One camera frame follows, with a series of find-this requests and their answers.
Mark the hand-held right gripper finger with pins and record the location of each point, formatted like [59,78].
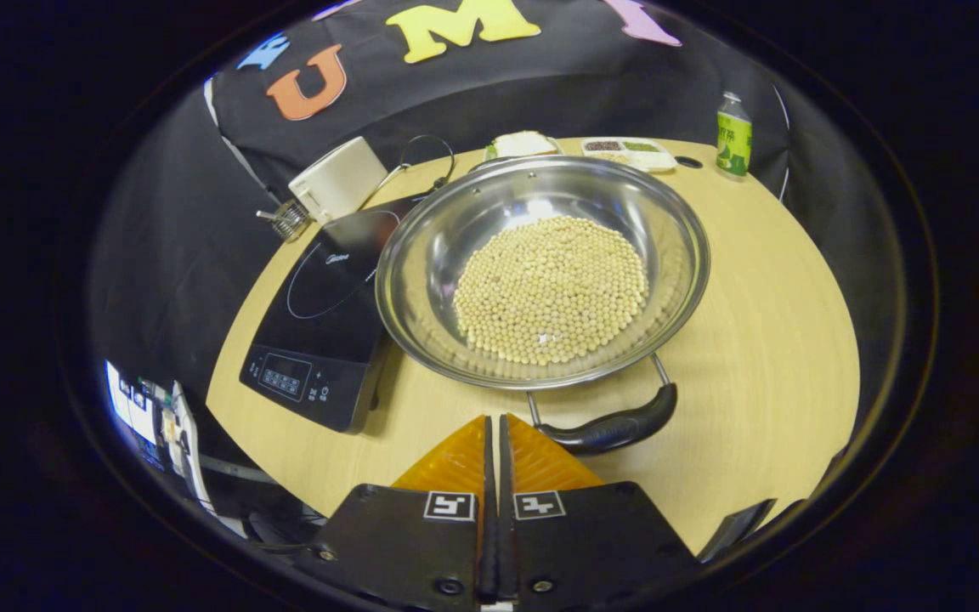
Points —
[488,544]
[506,544]

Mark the pale square plate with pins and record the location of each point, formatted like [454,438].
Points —
[559,149]

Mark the black induction cooktop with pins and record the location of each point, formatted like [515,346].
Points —
[319,323]

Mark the white divided bean tray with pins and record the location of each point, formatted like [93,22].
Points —
[651,157]

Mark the white toaster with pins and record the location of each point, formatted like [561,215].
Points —
[341,178]

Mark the sandwich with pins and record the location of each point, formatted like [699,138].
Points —
[523,143]

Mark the black backdrop cloth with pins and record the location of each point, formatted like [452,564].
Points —
[498,85]

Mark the stainless steel pot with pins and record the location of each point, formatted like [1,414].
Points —
[498,195]

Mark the green drink bottle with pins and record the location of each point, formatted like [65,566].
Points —
[733,140]

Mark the pile of soybeans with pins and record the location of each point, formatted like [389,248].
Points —
[549,289]

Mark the bright office clutter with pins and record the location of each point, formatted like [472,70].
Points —
[137,408]

